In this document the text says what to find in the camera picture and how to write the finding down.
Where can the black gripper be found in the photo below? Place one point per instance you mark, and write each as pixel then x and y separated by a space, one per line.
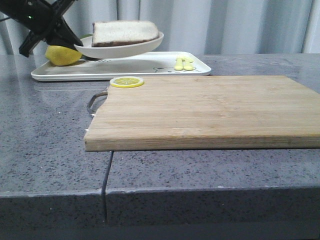
pixel 44 20

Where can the white bread slice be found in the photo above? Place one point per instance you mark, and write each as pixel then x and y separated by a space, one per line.
pixel 123 32

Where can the white round plate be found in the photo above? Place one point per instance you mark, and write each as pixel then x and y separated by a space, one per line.
pixel 114 52

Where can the white rectangular tray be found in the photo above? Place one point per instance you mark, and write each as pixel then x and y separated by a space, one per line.
pixel 151 63

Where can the yellow lemon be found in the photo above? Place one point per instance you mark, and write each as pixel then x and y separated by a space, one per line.
pixel 62 56

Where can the green lime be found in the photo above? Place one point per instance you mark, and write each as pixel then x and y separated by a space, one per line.
pixel 85 36

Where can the lemon slice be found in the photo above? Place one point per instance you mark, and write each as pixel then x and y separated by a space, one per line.
pixel 126 82

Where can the grey curtain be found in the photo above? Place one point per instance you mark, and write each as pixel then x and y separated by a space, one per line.
pixel 210 27

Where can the wooden cutting board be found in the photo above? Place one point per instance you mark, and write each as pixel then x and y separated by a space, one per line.
pixel 207 112

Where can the metal cutting board handle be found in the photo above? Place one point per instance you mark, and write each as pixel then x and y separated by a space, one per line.
pixel 91 107

